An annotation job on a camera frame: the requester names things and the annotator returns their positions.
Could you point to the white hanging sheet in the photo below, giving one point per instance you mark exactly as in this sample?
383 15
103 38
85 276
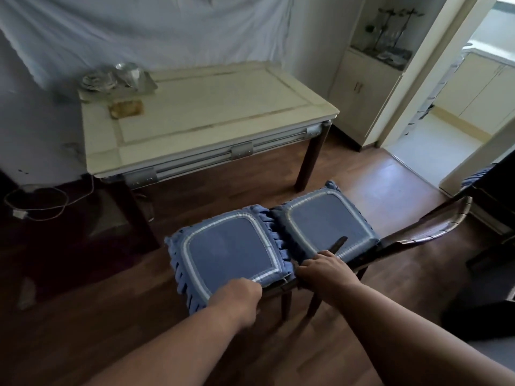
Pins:
120 28

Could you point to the person's right forearm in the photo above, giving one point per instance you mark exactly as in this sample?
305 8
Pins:
402 329

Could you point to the brown cloth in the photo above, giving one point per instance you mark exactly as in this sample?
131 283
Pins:
126 109

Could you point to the person's right fingers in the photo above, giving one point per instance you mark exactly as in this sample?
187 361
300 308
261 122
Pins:
320 259

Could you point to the dark wooden chair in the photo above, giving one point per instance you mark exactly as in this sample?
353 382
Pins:
286 305
434 229

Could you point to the glass holder rack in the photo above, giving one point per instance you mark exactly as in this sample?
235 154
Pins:
392 28

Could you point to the cream kitchen cabinet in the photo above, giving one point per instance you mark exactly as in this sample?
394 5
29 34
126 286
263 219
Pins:
478 88

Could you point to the person's left hand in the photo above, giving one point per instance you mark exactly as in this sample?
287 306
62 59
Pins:
237 299

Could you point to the metal serving tray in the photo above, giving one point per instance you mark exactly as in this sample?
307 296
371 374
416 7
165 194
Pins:
147 82

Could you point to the dark wooden furniture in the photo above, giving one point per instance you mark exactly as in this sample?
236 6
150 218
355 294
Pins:
497 204

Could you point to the person's left forearm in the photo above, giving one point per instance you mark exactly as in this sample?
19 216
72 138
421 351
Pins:
181 345

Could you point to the cream dining table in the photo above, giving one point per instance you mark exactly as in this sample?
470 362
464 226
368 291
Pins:
221 100

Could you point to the person's right hand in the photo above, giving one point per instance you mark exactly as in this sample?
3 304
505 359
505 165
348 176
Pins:
328 273

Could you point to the metal cup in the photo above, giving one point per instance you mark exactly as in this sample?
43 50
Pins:
128 74

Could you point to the cream sideboard cabinet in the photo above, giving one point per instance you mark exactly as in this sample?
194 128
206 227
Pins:
364 96

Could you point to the blue fringed seat cushion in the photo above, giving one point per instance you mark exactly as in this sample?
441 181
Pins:
322 219
231 247

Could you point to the blue striped cushion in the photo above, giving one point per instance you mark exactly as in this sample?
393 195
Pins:
476 176

